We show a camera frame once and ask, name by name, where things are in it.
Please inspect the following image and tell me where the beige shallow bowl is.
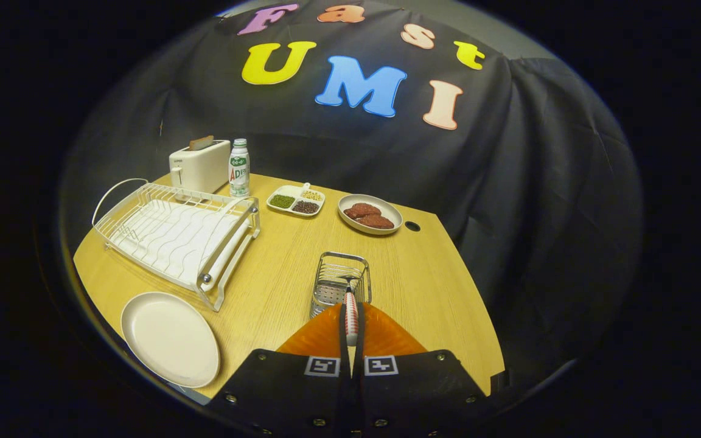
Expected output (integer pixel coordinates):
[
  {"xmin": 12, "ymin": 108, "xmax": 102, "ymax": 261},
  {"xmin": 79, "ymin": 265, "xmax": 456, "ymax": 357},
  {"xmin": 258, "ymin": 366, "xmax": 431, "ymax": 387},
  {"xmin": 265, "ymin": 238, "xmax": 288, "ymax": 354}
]
[{"xmin": 338, "ymin": 194, "xmax": 403, "ymax": 236}]

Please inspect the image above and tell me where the white toaster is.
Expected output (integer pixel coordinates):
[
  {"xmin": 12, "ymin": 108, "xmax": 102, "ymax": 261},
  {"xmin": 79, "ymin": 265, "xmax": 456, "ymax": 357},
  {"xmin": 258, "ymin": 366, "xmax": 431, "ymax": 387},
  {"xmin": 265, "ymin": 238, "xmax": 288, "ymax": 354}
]
[{"xmin": 169, "ymin": 140, "xmax": 231, "ymax": 194}]

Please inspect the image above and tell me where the metal wire basket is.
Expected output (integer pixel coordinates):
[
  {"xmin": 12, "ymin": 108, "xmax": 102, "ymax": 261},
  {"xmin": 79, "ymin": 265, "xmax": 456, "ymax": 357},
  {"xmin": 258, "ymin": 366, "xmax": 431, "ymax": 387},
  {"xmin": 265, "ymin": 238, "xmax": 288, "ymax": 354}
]
[{"xmin": 309, "ymin": 251, "xmax": 372, "ymax": 320}]

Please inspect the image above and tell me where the white divided dish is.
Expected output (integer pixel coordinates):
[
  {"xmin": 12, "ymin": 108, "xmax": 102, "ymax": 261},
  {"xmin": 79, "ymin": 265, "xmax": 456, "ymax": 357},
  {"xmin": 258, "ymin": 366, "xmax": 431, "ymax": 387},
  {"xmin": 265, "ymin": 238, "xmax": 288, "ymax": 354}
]
[{"xmin": 266, "ymin": 182, "xmax": 326, "ymax": 218}]

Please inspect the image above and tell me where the beige round plate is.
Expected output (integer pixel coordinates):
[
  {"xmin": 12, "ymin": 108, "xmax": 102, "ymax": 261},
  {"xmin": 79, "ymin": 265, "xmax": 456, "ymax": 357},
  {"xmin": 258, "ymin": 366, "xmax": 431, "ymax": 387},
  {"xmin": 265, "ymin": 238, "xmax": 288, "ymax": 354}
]
[{"xmin": 120, "ymin": 291, "xmax": 221, "ymax": 389}]

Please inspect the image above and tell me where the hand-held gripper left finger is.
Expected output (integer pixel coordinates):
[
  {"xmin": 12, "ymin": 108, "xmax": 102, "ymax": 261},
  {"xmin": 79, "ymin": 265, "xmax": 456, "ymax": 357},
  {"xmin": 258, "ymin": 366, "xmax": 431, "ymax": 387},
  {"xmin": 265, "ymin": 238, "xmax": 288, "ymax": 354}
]
[{"xmin": 204, "ymin": 302, "xmax": 351, "ymax": 438}]

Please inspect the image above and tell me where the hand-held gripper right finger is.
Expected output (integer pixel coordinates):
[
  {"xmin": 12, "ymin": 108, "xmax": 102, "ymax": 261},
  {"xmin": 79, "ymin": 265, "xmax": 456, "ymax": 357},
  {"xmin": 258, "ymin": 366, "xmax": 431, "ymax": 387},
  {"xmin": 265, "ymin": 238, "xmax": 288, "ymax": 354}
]
[{"xmin": 355, "ymin": 302, "xmax": 497, "ymax": 438}]

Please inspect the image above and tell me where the white wire dish rack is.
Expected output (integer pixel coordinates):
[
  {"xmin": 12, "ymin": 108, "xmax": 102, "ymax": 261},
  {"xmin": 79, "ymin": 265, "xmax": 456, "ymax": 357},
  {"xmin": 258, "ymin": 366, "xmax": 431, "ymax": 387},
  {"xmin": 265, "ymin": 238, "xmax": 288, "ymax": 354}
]
[{"xmin": 92, "ymin": 178, "xmax": 262, "ymax": 312}]

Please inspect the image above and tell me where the spoon with red striped handle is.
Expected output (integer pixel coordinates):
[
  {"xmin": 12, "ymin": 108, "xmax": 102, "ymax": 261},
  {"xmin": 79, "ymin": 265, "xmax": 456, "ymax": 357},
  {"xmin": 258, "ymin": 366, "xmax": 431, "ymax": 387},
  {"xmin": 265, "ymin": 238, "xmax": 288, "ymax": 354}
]
[{"xmin": 338, "ymin": 275, "xmax": 361, "ymax": 347}]

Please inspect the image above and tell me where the black backdrop cloth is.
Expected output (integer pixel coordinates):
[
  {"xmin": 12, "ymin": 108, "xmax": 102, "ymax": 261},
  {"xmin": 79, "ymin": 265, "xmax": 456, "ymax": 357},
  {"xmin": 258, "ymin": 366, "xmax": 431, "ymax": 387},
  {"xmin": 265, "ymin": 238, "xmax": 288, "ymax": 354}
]
[{"xmin": 61, "ymin": 0, "xmax": 644, "ymax": 390}]

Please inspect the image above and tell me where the white bottle green label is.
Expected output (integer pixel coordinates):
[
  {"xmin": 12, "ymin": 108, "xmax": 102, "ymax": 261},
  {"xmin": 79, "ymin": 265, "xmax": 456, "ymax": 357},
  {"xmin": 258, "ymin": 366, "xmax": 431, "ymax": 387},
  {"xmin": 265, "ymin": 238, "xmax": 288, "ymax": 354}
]
[{"xmin": 229, "ymin": 138, "xmax": 251, "ymax": 197}]

